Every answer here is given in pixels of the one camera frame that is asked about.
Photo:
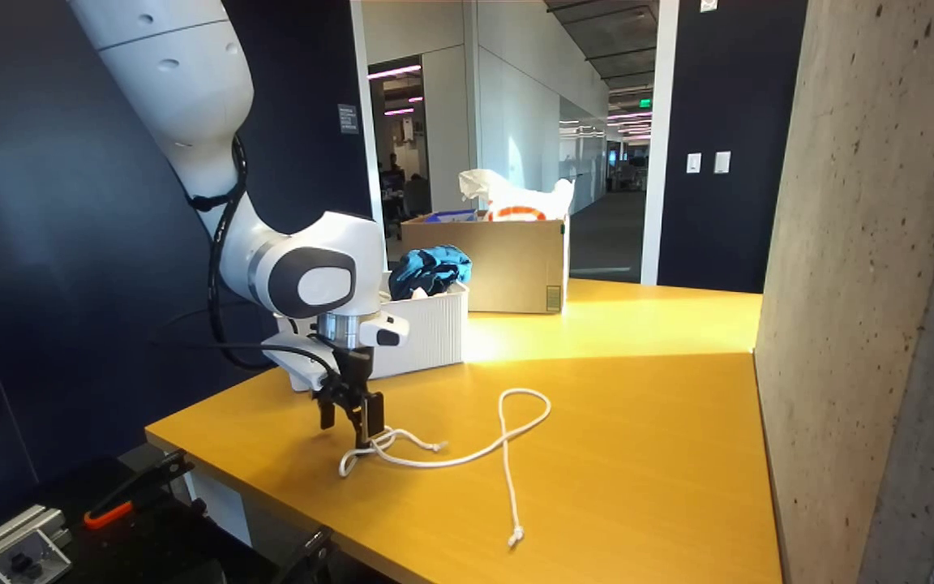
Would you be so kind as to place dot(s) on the dark teal cloth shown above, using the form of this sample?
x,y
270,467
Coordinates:
x,y
435,266

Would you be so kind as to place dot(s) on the brown cardboard box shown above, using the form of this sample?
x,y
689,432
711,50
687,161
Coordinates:
x,y
512,272

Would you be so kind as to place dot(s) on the white plastic bag orange print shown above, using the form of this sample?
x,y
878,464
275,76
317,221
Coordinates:
x,y
487,194

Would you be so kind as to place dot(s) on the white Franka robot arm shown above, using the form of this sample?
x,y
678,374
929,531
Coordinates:
x,y
177,76

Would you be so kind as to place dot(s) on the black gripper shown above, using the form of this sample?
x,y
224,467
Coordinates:
x,y
351,374

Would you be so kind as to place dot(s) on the green exit sign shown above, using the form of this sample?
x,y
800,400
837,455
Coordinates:
x,y
644,101

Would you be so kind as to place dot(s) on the blue box inside carton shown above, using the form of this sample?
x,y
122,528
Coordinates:
x,y
453,215

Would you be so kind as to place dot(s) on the white wall switch plate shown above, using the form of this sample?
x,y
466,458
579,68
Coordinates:
x,y
692,165
720,165

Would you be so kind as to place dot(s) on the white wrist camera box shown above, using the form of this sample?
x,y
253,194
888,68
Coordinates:
x,y
381,326

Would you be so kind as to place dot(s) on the aluminium profile rail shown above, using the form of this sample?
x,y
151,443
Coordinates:
x,y
2,546

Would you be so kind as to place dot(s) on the white plastic storage bin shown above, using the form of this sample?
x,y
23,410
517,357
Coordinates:
x,y
422,335

